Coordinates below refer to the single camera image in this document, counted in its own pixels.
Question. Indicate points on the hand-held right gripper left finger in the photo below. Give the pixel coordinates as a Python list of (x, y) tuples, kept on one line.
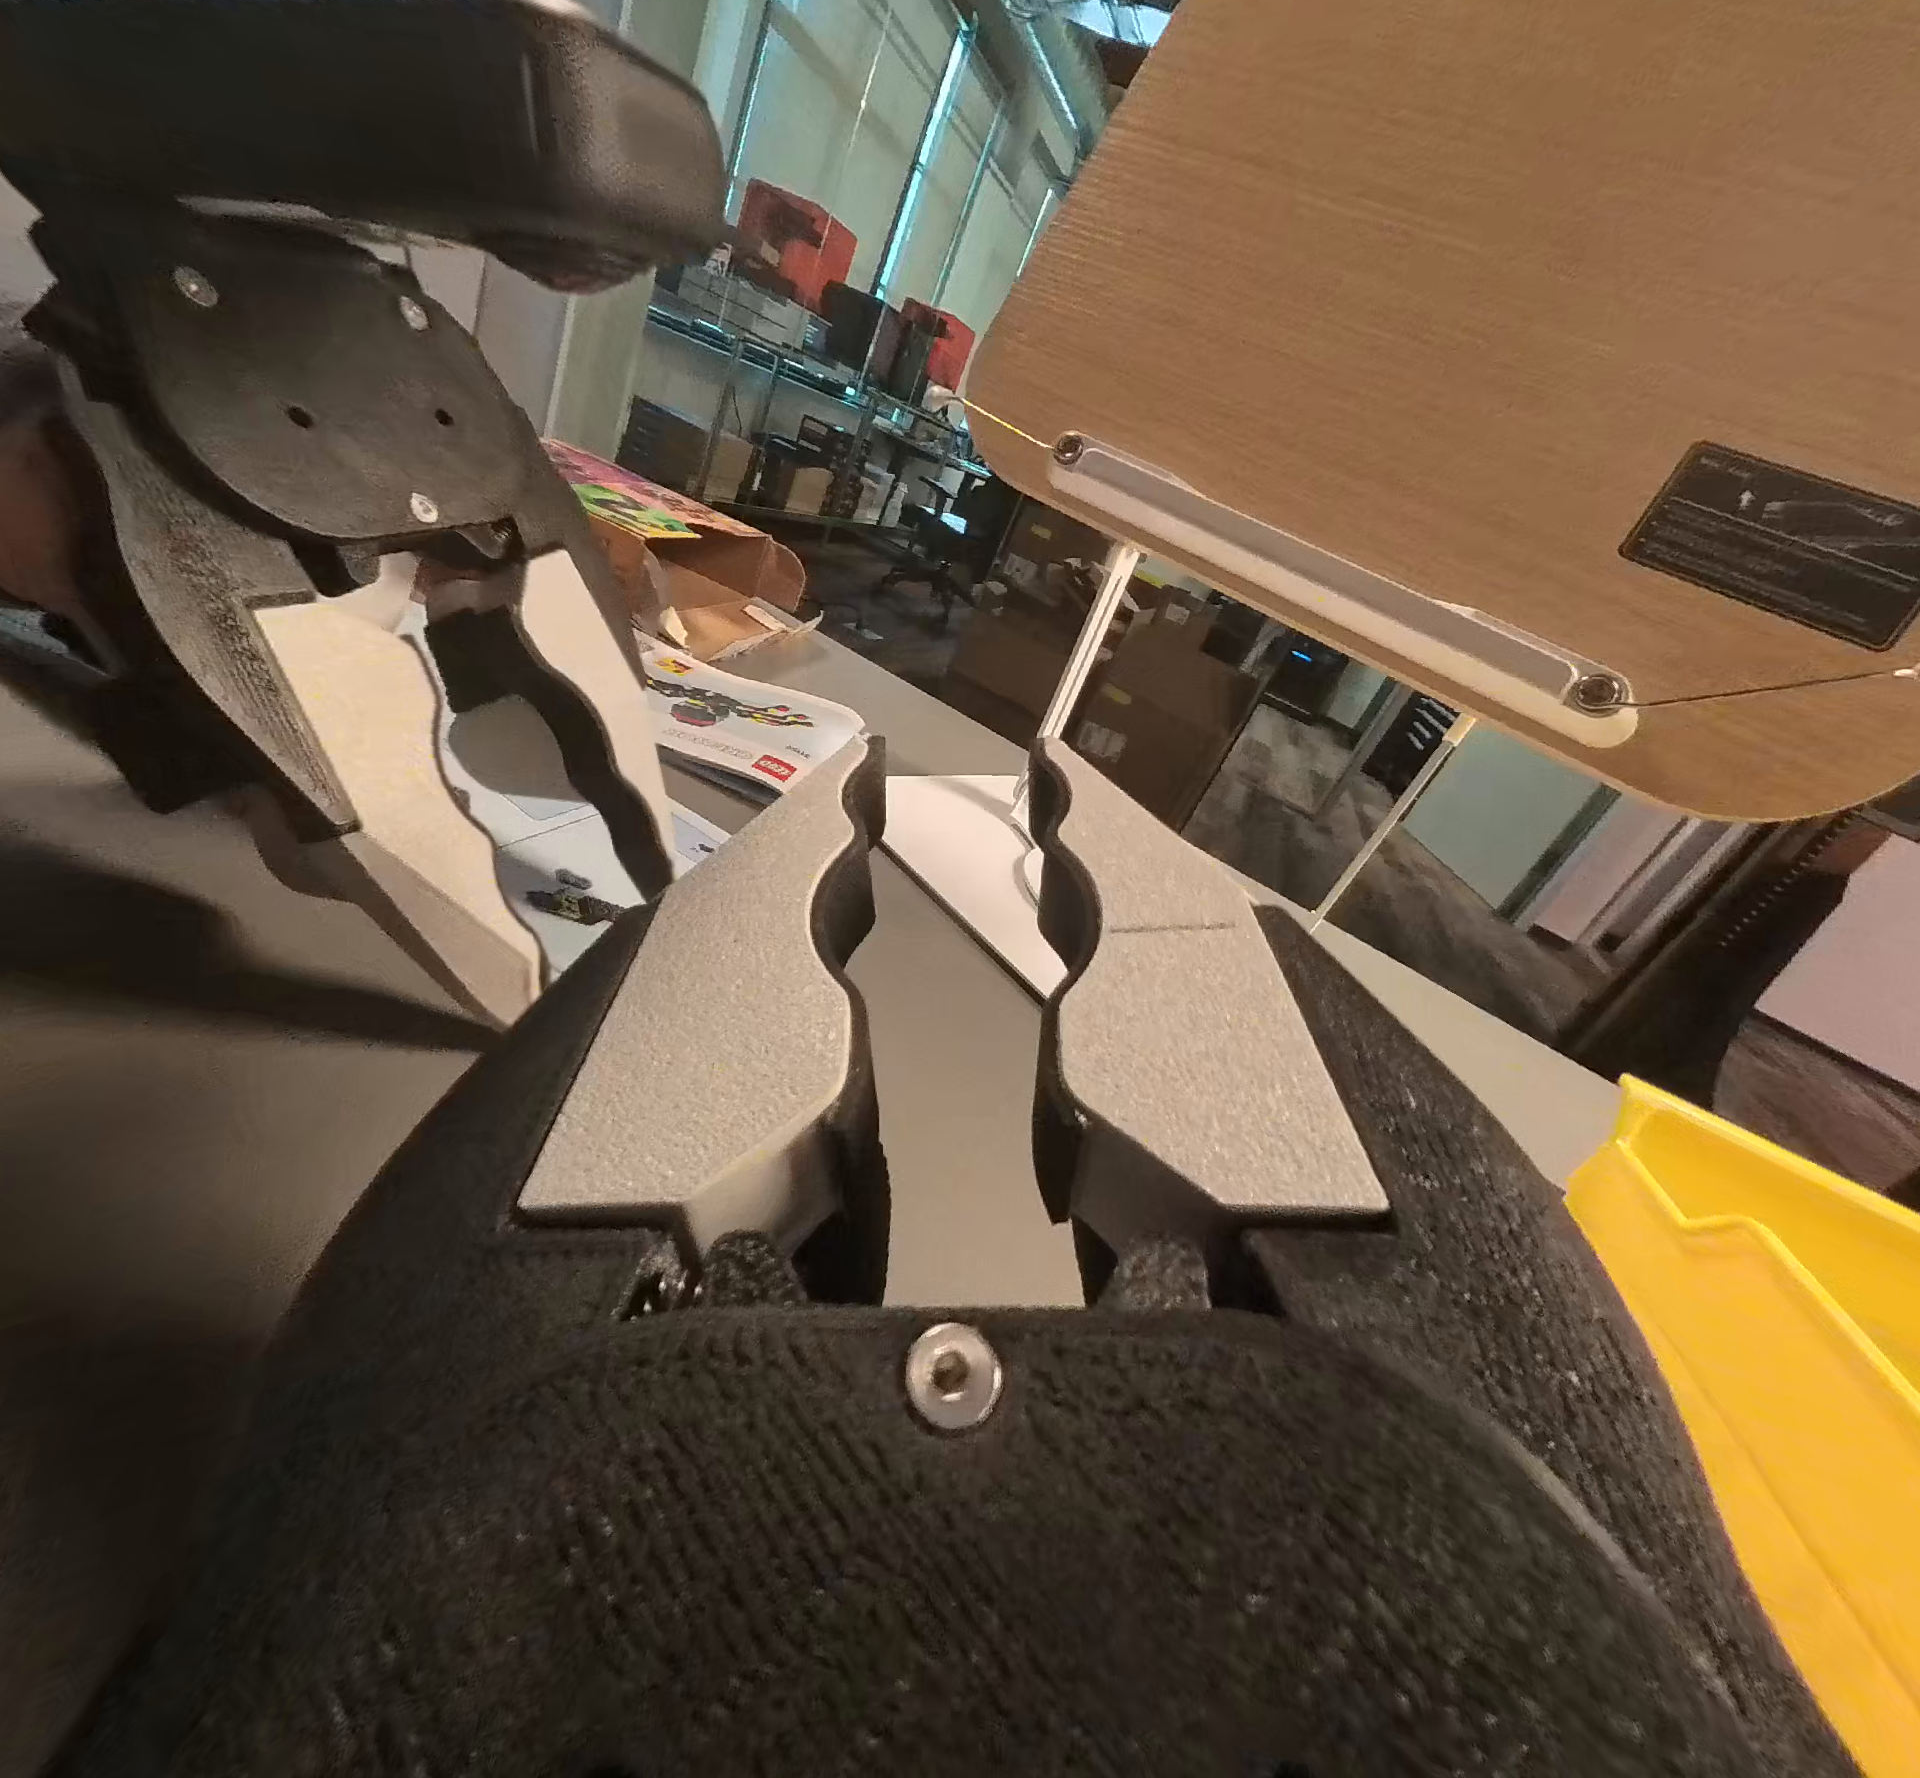
[(704, 1057)]

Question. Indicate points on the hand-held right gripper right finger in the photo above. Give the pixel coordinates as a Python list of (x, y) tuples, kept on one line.
[(1214, 1074)]

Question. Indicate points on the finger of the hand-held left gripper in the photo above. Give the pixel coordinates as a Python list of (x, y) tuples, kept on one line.
[(598, 669), (375, 728)]

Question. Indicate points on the yellow plastic bin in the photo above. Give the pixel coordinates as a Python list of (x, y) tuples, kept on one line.
[(1786, 1358)]

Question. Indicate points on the orange cardboard lego box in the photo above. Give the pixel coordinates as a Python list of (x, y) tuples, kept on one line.
[(704, 562)]

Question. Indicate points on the closed instruction booklet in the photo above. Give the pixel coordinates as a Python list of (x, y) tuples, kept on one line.
[(750, 728)]

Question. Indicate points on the orange storage crate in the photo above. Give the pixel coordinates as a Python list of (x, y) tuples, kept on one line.
[(795, 241), (937, 338)]

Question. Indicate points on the wooden desk lamp white base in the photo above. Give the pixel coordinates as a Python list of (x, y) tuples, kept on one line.
[(1426, 310)]

